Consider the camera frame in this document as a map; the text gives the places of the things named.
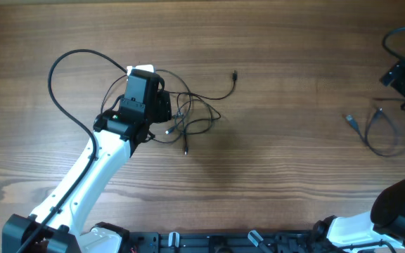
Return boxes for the black usb cables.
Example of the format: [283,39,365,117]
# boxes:
[100,69,238,155]

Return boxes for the separated black usb cable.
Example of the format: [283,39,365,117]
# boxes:
[345,107,400,158]

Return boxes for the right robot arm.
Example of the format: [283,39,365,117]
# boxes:
[304,60,405,252]

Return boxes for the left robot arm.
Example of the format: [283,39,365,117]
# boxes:
[1,65,172,252]

